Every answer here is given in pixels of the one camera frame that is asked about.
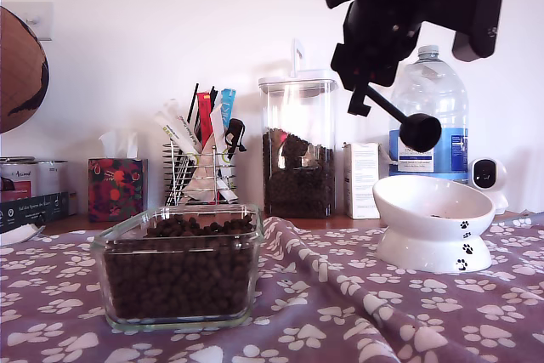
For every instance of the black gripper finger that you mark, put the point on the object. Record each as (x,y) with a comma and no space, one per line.
(365,108)
(354,106)

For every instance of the brown round globe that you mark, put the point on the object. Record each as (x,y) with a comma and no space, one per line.
(21,69)

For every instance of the white paw print cat bowl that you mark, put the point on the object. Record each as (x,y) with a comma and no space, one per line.
(425,235)

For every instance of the tall clear white-lidded storage jar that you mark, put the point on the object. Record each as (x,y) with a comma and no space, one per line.
(297,103)

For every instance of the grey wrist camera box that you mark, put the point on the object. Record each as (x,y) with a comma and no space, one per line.
(480,18)

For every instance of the red sachet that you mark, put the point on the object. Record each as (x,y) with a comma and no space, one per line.
(205,120)

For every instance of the small white round camera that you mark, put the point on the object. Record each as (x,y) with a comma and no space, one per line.
(500,176)

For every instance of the white sachet green print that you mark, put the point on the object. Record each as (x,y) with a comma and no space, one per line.
(179,142)

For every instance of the blue sachet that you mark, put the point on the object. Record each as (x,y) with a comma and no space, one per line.
(228,103)

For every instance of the small white carton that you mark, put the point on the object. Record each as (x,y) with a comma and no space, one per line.
(362,184)

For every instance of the floral tissue box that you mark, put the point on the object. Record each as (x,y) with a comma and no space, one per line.
(115,197)

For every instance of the square glass food container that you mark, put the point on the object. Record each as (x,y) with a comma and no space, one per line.
(178,324)

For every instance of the brown cat food kibble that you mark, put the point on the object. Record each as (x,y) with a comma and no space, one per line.
(178,278)
(298,193)
(438,215)

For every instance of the black measuring spoon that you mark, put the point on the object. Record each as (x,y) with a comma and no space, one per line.
(421,133)

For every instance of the narrow white sachet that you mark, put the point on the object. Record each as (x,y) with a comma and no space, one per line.
(217,129)

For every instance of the white wall switch plate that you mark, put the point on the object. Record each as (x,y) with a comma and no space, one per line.
(42,18)

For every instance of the black clip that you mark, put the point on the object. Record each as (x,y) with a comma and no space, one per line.
(235,129)

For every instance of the dark green box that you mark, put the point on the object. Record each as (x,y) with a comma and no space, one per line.
(34,210)

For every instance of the thin black stick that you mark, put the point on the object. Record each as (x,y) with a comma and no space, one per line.
(192,103)

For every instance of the silver tin can red label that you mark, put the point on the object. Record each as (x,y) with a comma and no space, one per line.
(17,180)

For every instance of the plain silver tin can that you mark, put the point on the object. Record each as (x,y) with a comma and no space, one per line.
(53,176)

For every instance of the large clear water bottle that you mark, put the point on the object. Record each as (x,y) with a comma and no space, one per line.
(450,95)

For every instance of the purple paw print cloth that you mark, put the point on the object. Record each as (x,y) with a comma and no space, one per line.
(425,316)

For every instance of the white tissue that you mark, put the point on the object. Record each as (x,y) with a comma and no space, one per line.
(120,144)

